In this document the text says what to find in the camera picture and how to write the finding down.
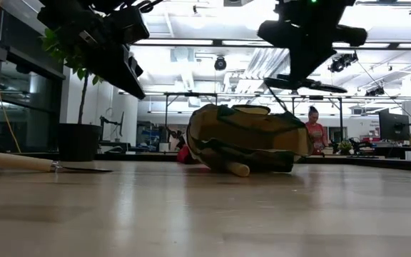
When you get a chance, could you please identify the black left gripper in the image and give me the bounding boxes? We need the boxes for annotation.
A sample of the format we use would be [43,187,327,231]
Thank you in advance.
[37,0,146,100]

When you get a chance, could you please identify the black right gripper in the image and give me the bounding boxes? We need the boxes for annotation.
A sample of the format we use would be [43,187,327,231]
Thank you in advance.
[257,19,368,82]

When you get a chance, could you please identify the green handled pruning shears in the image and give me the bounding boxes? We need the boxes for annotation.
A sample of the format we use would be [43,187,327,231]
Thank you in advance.
[263,74,348,114]

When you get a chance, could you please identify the beige green gardening bag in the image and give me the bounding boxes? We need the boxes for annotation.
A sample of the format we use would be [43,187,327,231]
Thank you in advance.
[186,103,314,175]

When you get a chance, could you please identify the silver trowel wooden handle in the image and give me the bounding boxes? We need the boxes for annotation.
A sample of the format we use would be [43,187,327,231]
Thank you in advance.
[0,148,113,174]
[225,161,251,178]

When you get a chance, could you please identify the black monitor on arm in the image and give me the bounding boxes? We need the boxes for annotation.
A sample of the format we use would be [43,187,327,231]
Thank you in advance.
[100,111,125,143]

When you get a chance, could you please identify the red gardening glove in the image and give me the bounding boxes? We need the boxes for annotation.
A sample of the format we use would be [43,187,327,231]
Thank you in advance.
[176,144,201,165]

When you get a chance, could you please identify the black ceiling spotlight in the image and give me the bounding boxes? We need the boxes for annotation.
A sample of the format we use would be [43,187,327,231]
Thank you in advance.
[328,52,359,74]

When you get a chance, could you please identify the person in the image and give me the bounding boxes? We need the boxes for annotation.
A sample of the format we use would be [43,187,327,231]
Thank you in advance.
[304,106,330,156]

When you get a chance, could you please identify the potted green plant black pot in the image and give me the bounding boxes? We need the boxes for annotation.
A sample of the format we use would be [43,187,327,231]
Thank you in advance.
[40,27,103,162]

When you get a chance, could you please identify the small green desk plant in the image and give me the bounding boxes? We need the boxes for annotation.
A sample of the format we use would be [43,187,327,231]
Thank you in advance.
[337,140,353,155]

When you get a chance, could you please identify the black computer monitor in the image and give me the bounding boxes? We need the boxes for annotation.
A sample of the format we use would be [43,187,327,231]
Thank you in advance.
[378,112,411,142]

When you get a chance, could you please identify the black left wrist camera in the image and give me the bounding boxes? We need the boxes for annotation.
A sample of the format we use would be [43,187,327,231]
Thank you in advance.
[103,5,151,46]

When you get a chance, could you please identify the black aluminium table frame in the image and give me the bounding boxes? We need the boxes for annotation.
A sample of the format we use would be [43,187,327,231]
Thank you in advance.
[0,151,411,174]

